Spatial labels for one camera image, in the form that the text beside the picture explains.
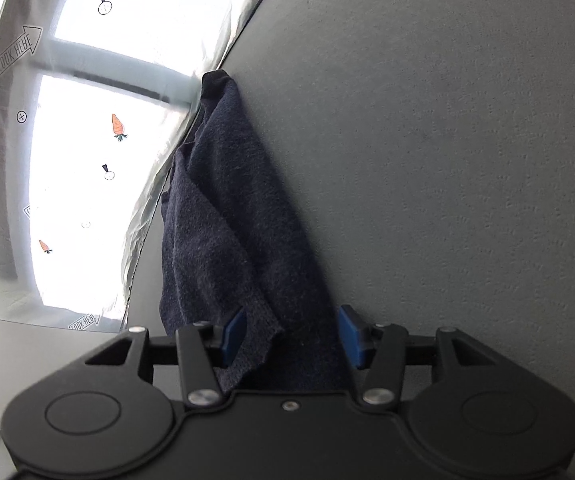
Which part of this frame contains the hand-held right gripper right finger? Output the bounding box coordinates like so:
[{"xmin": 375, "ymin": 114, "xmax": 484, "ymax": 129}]
[{"xmin": 337, "ymin": 304, "xmax": 494, "ymax": 407}]

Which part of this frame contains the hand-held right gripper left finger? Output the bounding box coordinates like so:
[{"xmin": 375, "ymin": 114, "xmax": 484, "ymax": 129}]
[{"xmin": 84, "ymin": 307, "xmax": 248, "ymax": 408}]

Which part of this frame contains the dark navy towel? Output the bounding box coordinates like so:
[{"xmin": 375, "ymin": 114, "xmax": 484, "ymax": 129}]
[{"xmin": 159, "ymin": 70, "xmax": 354, "ymax": 395}]

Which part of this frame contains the white printed curtain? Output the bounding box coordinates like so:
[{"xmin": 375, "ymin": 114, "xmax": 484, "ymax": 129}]
[{"xmin": 0, "ymin": 0, "xmax": 294, "ymax": 342}]

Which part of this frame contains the light grey flat panel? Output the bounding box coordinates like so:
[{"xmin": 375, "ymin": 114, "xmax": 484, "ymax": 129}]
[{"xmin": 0, "ymin": 318, "xmax": 136, "ymax": 430}]

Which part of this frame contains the window frame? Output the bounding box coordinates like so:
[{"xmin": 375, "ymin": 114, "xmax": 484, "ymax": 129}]
[{"xmin": 0, "ymin": 35, "xmax": 206, "ymax": 282}]

